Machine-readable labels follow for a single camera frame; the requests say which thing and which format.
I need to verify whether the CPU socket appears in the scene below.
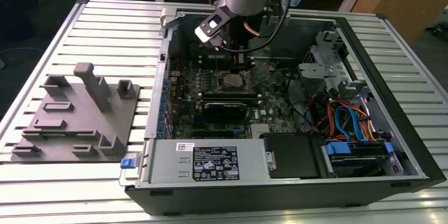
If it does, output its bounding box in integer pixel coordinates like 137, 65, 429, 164
217, 71, 255, 93

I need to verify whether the black expansion slot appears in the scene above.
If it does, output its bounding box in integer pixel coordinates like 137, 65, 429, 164
191, 129, 247, 138

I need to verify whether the black plastic bay cover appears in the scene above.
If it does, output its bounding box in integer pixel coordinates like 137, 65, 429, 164
261, 132, 330, 180

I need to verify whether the grey metal drive cage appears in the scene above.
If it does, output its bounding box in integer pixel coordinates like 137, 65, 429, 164
298, 31, 374, 103

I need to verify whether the green motherboard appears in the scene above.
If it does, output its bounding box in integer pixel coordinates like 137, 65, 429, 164
167, 58, 306, 141

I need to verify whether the black graphics card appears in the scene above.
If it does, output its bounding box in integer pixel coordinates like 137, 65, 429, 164
202, 101, 249, 123

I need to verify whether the silver chipset heat sink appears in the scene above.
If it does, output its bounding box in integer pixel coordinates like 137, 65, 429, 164
250, 123, 271, 134

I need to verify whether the hard disk blue carrier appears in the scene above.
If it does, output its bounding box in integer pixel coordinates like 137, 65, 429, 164
325, 141, 394, 167

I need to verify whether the grey power supply unit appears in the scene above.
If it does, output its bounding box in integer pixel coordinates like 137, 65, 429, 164
138, 138, 274, 184

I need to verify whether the grey parts rack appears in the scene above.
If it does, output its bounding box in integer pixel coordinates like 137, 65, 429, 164
10, 62, 142, 162

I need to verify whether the blue case latch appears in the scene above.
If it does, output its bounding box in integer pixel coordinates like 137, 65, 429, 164
119, 157, 137, 170

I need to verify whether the white wheeled stand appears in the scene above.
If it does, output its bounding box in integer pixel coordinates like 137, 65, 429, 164
433, 8, 448, 36

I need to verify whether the black open PC case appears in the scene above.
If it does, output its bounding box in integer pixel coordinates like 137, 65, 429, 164
119, 7, 447, 217

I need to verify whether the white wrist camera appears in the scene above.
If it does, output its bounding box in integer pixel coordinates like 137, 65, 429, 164
194, 11, 230, 51

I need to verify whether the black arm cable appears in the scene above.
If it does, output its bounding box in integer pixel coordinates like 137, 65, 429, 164
210, 0, 291, 53

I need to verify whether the black wire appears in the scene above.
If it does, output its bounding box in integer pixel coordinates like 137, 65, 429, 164
286, 73, 318, 133

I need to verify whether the grey case release handle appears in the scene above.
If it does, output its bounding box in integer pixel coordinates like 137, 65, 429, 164
159, 8, 181, 36

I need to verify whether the red power wire bundle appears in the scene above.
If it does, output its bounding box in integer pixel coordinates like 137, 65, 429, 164
314, 97, 339, 140

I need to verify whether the blue data wire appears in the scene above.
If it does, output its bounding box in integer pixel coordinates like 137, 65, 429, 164
334, 105, 369, 145

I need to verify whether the orange power wire bundle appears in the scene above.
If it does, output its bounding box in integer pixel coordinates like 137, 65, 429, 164
329, 98, 382, 142

